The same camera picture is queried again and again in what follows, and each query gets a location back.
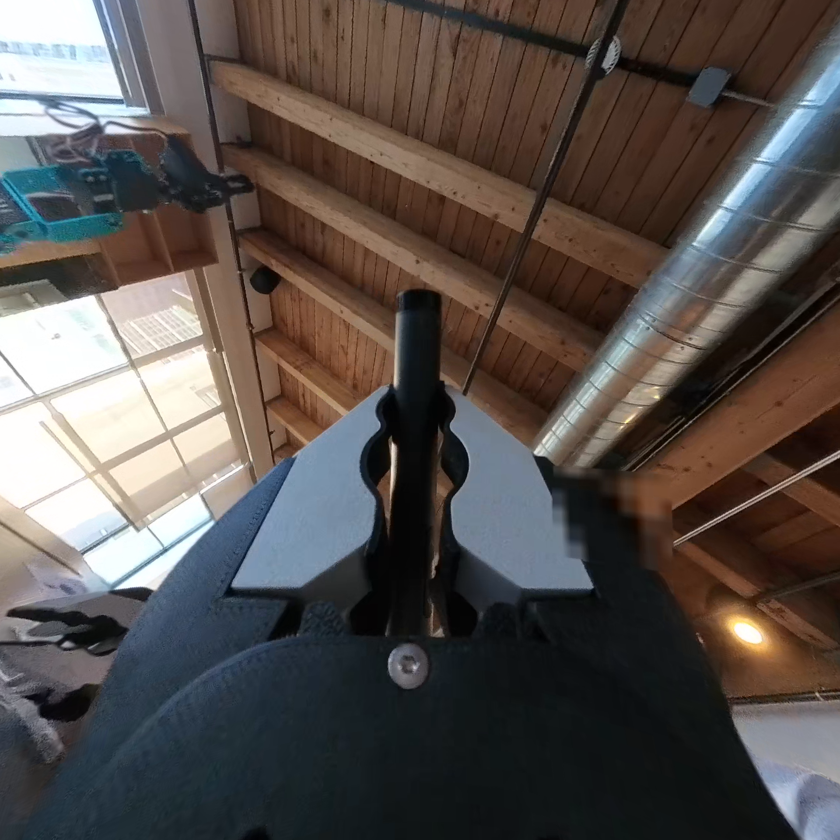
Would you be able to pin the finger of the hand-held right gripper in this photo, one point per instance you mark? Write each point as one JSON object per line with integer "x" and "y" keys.
{"x": 71, "y": 602}
{"x": 38, "y": 670}

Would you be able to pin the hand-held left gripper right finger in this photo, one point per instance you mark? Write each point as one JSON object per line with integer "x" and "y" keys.
{"x": 511, "y": 512}

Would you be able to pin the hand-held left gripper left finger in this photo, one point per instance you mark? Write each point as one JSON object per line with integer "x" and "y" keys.
{"x": 308, "y": 519}

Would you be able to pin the blue toy robot arm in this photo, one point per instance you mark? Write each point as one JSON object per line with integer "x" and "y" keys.
{"x": 64, "y": 197}

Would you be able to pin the black dome ceiling fixture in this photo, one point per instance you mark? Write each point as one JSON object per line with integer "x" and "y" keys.
{"x": 264, "y": 281}

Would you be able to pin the round recessed ceiling lamp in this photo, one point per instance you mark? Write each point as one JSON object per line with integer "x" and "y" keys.
{"x": 748, "y": 633}

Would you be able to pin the wooden box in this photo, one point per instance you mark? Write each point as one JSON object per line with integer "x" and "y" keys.
{"x": 170, "y": 243}

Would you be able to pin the dark metal ceiling pipe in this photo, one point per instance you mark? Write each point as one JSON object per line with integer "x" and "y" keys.
{"x": 544, "y": 184}

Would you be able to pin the person's white shirt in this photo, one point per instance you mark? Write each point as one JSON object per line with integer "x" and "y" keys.
{"x": 814, "y": 808}

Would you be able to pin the grey ceiling junction box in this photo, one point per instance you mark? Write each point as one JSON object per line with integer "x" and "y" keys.
{"x": 709, "y": 86}

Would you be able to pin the silver ventilation duct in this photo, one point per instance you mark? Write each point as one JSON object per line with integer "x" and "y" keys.
{"x": 708, "y": 263}

